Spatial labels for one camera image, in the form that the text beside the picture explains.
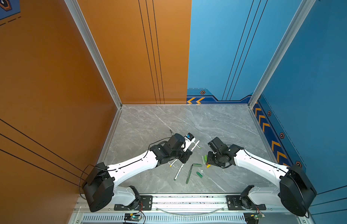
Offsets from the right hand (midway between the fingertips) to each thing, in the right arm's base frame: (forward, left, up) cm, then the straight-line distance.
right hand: (208, 161), depth 84 cm
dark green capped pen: (-7, +12, -4) cm, 14 cm away
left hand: (+2, +10, +9) cm, 14 cm away
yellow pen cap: (-2, -1, -3) cm, 3 cm away
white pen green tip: (-6, +18, -3) cm, 19 cm away
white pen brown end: (+5, +7, +13) cm, 16 cm away
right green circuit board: (-27, -20, -6) cm, 34 cm away
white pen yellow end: (-1, +23, -4) cm, 23 cm away
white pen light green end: (+12, +4, -3) cm, 13 cm away
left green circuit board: (-28, +42, -5) cm, 50 cm away
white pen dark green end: (+23, +23, -3) cm, 33 cm away
